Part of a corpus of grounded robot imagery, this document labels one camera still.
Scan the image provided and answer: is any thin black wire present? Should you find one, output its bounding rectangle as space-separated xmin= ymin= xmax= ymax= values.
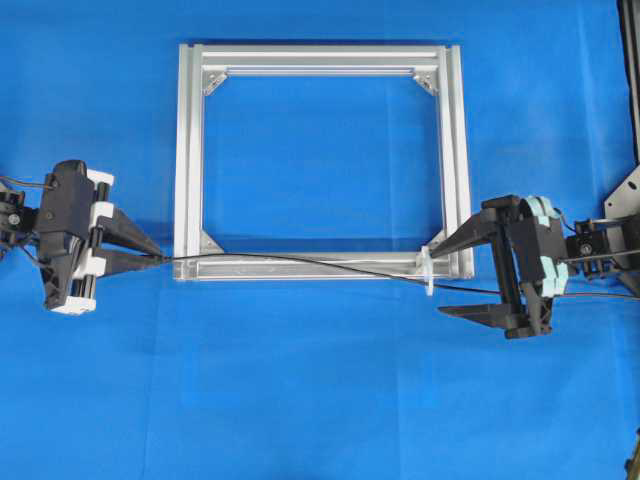
xmin=157 ymin=253 xmax=640 ymax=302

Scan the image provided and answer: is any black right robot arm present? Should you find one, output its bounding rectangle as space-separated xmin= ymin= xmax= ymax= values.
xmin=432 ymin=195 xmax=639 ymax=339

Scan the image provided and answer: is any black mounting plate right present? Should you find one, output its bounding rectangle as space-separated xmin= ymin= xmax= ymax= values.
xmin=604 ymin=166 xmax=640 ymax=219

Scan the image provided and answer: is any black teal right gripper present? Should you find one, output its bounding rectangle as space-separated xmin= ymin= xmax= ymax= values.
xmin=430 ymin=195 xmax=569 ymax=340

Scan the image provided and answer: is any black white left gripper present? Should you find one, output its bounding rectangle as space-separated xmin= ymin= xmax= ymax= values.
xmin=38 ymin=160 xmax=167 ymax=315

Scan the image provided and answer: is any black vertical rail right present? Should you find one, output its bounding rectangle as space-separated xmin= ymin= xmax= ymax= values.
xmin=616 ymin=0 xmax=639 ymax=162

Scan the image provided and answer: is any aluminium extrusion frame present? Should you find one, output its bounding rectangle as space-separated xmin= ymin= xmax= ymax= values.
xmin=173 ymin=44 xmax=474 ymax=282

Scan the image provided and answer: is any white string loop clip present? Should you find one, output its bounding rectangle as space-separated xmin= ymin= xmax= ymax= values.
xmin=416 ymin=245 xmax=435 ymax=297

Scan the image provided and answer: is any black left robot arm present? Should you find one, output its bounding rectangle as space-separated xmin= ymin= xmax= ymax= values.
xmin=1 ymin=160 xmax=170 ymax=315

